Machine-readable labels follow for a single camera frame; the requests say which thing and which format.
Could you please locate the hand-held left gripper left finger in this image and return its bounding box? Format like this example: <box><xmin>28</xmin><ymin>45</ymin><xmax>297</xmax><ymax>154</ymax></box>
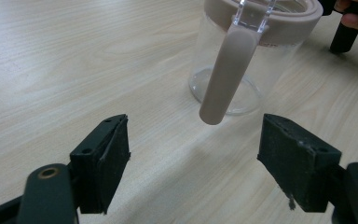
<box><xmin>69</xmin><ymin>113</ymin><xmax>131</xmax><ymax>216</ymax></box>

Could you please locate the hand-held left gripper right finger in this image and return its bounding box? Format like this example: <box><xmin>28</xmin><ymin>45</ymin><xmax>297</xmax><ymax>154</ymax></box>
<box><xmin>256</xmin><ymin>113</ymin><xmax>343</xmax><ymax>214</ymax></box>

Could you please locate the clear jar with beige handle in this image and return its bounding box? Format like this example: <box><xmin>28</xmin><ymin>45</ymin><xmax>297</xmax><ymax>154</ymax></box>
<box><xmin>187</xmin><ymin>0</ymin><xmax>324</xmax><ymax>126</ymax></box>

